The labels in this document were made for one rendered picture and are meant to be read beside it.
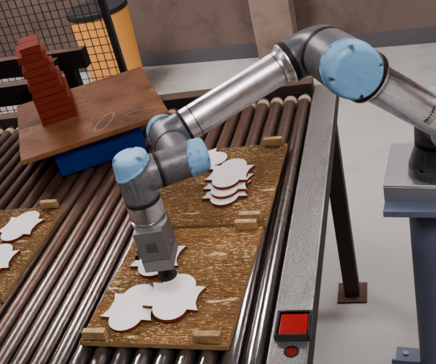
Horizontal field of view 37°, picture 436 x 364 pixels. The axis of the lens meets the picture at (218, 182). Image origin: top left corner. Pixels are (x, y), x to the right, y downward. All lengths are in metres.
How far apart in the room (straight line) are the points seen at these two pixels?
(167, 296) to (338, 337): 1.26
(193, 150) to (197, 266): 0.39
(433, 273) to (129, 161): 1.02
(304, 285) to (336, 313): 1.25
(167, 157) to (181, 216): 0.51
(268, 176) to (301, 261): 0.38
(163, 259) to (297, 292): 0.32
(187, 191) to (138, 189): 0.61
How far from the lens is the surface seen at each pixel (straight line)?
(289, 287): 1.53
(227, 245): 1.66
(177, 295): 1.53
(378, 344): 2.64
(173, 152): 1.33
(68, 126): 2.31
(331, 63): 1.34
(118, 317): 1.54
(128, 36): 4.95
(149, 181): 1.32
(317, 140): 2.07
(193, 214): 1.81
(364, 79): 1.37
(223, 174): 1.89
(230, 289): 1.53
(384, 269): 2.95
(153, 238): 1.38
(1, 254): 1.93
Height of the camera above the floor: 1.92
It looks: 31 degrees down
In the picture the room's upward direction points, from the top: 14 degrees counter-clockwise
